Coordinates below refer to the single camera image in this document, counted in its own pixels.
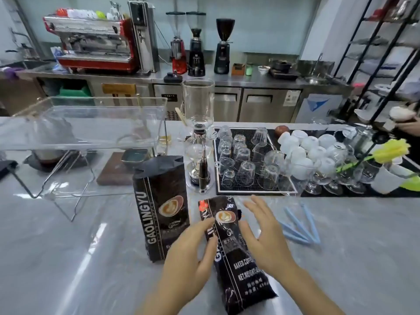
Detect person's left forearm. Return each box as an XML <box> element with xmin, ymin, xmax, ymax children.
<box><xmin>136</xmin><ymin>285</ymin><xmax>197</xmax><ymax>315</ymax></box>

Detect small glass of amber liquid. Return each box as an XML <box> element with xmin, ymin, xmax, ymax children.
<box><xmin>158</xmin><ymin>126</ymin><xmax>173</xmax><ymax>151</ymax></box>

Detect glass serving jug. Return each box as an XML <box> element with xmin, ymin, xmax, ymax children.
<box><xmin>251</xmin><ymin>140</ymin><xmax>275</xmax><ymax>166</ymax></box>

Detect black cooking pot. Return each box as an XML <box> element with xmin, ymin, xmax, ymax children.
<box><xmin>269</xmin><ymin>59</ymin><xmax>296</xmax><ymax>73</ymax></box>

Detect brass drip stand wooden base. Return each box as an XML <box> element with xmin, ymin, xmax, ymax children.
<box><xmin>96</xmin><ymin>93</ymin><xmax>171</xmax><ymax>187</ymax></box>

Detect chrome sink faucet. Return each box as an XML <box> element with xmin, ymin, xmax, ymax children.
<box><xmin>308</xmin><ymin>52</ymin><xmax>329</xmax><ymax>79</ymax></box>

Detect clear acrylic shelf rack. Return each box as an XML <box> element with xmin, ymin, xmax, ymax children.
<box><xmin>0</xmin><ymin>96</ymin><xmax>168</xmax><ymax>223</ymax></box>

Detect stainless steel counter cabinet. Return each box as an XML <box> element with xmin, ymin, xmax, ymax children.
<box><xmin>16</xmin><ymin>59</ymin><xmax>354</xmax><ymax>123</ymax></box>

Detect pile of white ceramic cups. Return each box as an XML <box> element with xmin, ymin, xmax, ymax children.
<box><xmin>277</xmin><ymin>129</ymin><xmax>348</xmax><ymax>181</ymax></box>

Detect clear stemmed glass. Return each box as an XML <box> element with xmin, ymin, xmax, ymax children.
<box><xmin>343</xmin><ymin>157</ymin><xmax>368</xmax><ymax>195</ymax></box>
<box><xmin>303</xmin><ymin>159</ymin><xmax>332</xmax><ymax>196</ymax></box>
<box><xmin>323</xmin><ymin>160</ymin><xmax>345</xmax><ymax>196</ymax></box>
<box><xmin>359</xmin><ymin>154</ymin><xmax>385</xmax><ymax>185</ymax></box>

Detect glass siphon coffee maker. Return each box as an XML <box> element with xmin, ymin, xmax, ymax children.
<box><xmin>181</xmin><ymin>78</ymin><xmax>217</xmax><ymax>194</ymax></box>

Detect person's left hand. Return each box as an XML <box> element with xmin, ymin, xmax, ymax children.
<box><xmin>160</xmin><ymin>219</ymin><xmax>220</xmax><ymax>304</ymax></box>

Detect red coffee grinder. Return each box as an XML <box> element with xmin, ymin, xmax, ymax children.
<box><xmin>165</xmin><ymin>11</ymin><xmax>188</xmax><ymax>75</ymax></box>

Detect yellow sponge brush green handle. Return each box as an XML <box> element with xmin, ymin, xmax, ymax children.
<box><xmin>336</xmin><ymin>138</ymin><xmax>411</xmax><ymax>173</ymax></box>

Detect green plastic bin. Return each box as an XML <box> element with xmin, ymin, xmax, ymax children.
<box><xmin>59</xmin><ymin>85</ymin><xmax>92</xmax><ymax>98</ymax></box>

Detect blue sealing clip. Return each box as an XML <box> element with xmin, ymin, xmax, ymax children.
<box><xmin>283</xmin><ymin>203</ymin><xmax>322</xmax><ymax>245</ymax></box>
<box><xmin>278</xmin><ymin>221</ymin><xmax>312</xmax><ymax>245</ymax></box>

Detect plain black coffee bag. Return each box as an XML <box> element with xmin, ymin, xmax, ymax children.
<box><xmin>132</xmin><ymin>155</ymin><xmax>191</xmax><ymax>263</ymax></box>

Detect black grinder clear hopper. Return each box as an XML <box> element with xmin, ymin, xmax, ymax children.
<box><xmin>185</xmin><ymin>11</ymin><xmax>207</xmax><ymax>77</ymax></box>

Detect white cloth bundle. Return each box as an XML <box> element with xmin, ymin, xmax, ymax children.
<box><xmin>388</xmin><ymin>105</ymin><xmax>416</xmax><ymax>123</ymax></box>

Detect steel french press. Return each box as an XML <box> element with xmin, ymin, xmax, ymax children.
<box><xmin>344</xmin><ymin>126</ymin><xmax>375</xmax><ymax>154</ymax></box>

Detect black white-edged bar mat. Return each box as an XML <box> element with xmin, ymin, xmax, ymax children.
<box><xmin>213</xmin><ymin>127</ymin><xmax>302</xmax><ymax>196</ymax></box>

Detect wide clear glass tumbler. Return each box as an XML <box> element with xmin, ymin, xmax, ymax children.
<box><xmin>311</xmin><ymin>118</ymin><xmax>329</xmax><ymax>135</ymax></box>

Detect white panel with blue mark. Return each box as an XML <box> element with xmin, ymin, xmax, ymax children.
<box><xmin>295</xmin><ymin>93</ymin><xmax>343</xmax><ymax>124</ymax></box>

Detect row of colourful cups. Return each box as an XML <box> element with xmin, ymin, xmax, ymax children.
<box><xmin>56</xmin><ymin>8</ymin><xmax>124</xmax><ymax>21</ymax></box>

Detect steel water boiler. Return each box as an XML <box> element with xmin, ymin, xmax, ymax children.
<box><xmin>127</xmin><ymin>0</ymin><xmax>161</xmax><ymax>74</ymax></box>

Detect wooden chair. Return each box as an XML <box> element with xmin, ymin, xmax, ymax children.
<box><xmin>101</xmin><ymin>83</ymin><xmax>137</xmax><ymax>107</ymax></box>

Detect person's right hand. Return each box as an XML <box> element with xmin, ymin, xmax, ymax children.
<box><xmin>238</xmin><ymin>194</ymin><xmax>298</xmax><ymax>282</ymax></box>

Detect red espresso machine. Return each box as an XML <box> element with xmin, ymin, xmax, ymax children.
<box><xmin>42</xmin><ymin>14</ymin><xmax>138</xmax><ymax>74</ymax></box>

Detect cluster of upturned glass cups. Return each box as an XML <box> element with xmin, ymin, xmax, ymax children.
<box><xmin>215</xmin><ymin>125</ymin><xmax>286</xmax><ymax>191</ymax></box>

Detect tall clear glass pitcher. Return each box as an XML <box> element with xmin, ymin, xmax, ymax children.
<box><xmin>278</xmin><ymin>153</ymin><xmax>321</xmax><ymax>194</ymax></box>

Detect clear glass kettle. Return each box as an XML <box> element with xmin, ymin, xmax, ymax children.
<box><xmin>31</xmin><ymin>118</ymin><xmax>79</xmax><ymax>165</ymax></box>

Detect person's right forearm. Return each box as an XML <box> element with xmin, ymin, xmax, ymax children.
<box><xmin>275</xmin><ymin>262</ymin><xmax>345</xmax><ymax>315</ymax></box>

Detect white ceramic mug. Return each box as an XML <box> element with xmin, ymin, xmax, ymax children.
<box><xmin>371</xmin><ymin>162</ymin><xmax>417</xmax><ymax>195</ymax></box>

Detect purple cloth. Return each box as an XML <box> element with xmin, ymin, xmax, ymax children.
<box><xmin>1</xmin><ymin>66</ymin><xmax>25</xmax><ymax>79</ymax></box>

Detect teal ceramic dish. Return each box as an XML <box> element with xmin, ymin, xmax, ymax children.
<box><xmin>121</xmin><ymin>149</ymin><xmax>151</xmax><ymax>166</ymax></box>

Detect cream stirring paddle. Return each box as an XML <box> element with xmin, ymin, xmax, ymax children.
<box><xmin>174</xmin><ymin>106</ymin><xmax>188</xmax><ymax>127</ymax></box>

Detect black metal shelf rack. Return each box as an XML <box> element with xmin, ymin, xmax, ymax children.
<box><xmin>333</xmin><ymin>0</ymin><xmax>420</xmax><ymax>125</ymax></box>

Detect black round kettle base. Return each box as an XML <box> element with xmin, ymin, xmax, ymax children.
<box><xmin>24</xmin><ymin>150</ymin><xmax>99</xmax><ymax>173</ymax></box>

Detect black induction cooker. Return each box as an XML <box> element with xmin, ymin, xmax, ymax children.
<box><xmin>269</xmin><ymin>69</ymin><xmax>301</xmax><ymax>81</ymax></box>

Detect black long-handled ladle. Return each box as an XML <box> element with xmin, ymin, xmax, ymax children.
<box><xmin>356</xmin><ymin>131</ymin><xmax>390</xmax><ymax>165</ymax></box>

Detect blue plastic bag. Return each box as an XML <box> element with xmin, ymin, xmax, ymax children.
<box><xmin>51</xmin><ymin>46</ymin><xmax>70</xmax><ymax>73</ymax></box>

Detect black grinder dark hopper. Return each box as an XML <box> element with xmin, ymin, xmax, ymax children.
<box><xmin>213</xmin><ymin>18</ymin><xmax>236</xmax><ymax>75</ymax></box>

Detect black tamper station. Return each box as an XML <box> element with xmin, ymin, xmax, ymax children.
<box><xmin>163</xmin><ymin>70</ymin><xmax>183</xmax><ymax>84</ymax></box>

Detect lime green plastic tool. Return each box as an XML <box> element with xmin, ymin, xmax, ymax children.
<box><xmin>399</xmin><ymin>175</ymin><xmax>420</xmax><ymax>193</ymax></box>

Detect coffee bag with orange label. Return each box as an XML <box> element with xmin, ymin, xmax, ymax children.
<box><xmin>198</xmin><ymin>195</ymin><xmax>279</xmax><ymax>315</ymax></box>

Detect long plain black bar mat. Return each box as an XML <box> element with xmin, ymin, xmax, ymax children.
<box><xmin>272</xmin><ymin>127</ymin><xmax>420</xmax><ymax>198</ymax></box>

